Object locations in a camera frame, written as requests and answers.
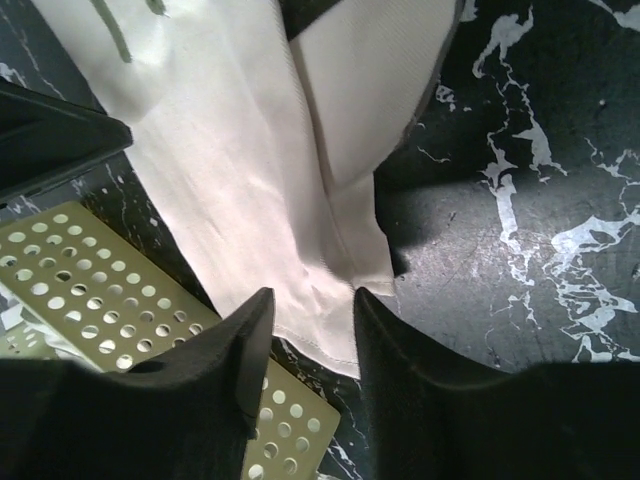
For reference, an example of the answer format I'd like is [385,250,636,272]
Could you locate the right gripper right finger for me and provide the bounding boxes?
[353,289,639,479]

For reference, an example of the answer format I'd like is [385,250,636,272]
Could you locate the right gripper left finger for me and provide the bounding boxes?
[1,288,275,479]

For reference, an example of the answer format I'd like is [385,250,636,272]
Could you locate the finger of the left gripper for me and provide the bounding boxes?
[1,80,133,203]

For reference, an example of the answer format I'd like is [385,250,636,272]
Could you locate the pale green storage basket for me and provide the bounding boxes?
[1,202,340,479]

